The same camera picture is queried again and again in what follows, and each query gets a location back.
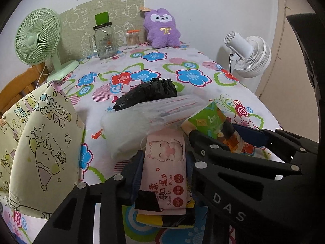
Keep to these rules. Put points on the glass mason jar mug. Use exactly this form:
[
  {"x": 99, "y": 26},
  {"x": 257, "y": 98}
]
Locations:
[{"x": 103, "y": 41}]

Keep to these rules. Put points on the white standing fan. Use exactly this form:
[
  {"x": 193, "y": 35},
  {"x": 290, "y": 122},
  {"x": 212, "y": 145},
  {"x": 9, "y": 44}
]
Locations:
[{"x": 250, "y": 56}]

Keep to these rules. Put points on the clear pack white pads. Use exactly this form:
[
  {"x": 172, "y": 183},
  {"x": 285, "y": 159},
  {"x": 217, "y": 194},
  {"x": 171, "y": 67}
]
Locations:
[{"x": 126, "y": 130}]

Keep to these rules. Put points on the green cup on jar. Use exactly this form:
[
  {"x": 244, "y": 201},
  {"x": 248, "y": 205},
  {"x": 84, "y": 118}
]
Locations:
[{"x": 102, "y": 18}]

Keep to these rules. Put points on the purple plush bunny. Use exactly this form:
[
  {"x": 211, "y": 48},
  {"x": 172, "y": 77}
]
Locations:
[{"x": 161, "y": 30}]

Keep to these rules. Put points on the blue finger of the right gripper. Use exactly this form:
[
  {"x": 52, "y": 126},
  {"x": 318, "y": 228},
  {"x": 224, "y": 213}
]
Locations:
[{"x": 253, "y": 136}]

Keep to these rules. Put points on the yellow fabric storage box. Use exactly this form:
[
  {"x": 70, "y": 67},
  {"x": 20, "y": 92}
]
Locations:
[{"x": 41, "y": 137}]

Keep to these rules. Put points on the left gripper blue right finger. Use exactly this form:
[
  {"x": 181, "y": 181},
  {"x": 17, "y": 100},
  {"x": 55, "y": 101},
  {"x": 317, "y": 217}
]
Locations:
[{"x": 217, "y": 163}]

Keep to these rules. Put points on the green desk fan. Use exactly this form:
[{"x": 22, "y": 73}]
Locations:
[{"x": 37, "y": 39}]

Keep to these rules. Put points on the pink wet wipes pack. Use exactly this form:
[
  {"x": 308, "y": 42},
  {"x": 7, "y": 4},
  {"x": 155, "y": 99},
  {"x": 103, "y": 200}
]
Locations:
[{"x": 163, "y": 189}]

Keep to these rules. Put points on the green tissue pack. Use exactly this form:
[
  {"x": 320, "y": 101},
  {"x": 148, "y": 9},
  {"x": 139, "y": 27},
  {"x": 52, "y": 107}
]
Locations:
[{"x": 213, "y": 123}]

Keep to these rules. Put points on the beige door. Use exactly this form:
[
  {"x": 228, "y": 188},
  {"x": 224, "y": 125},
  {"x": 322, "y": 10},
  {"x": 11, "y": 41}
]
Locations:
[{"x": 285, "y": 88}]

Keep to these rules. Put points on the toothpick jar orange lid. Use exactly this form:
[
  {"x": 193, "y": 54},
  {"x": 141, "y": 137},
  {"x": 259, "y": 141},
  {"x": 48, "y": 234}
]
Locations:
[{"x": 132, "y": 38}]

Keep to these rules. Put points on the floral tablecloth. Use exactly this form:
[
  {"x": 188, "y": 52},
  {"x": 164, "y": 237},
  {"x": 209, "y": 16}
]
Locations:
[{"x": 88, "y": 127}]

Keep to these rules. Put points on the black plastic bag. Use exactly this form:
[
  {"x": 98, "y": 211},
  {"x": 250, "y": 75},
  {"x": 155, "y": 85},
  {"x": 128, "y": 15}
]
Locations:
[{"x": 154, "y": 89}]

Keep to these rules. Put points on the green patterned wall mat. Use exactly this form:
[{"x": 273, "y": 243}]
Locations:
[{"x": 78, "y": 22}]

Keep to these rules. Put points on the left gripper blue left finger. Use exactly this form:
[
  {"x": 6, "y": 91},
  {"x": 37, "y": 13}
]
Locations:
[{"x": 132, "y": 175}]

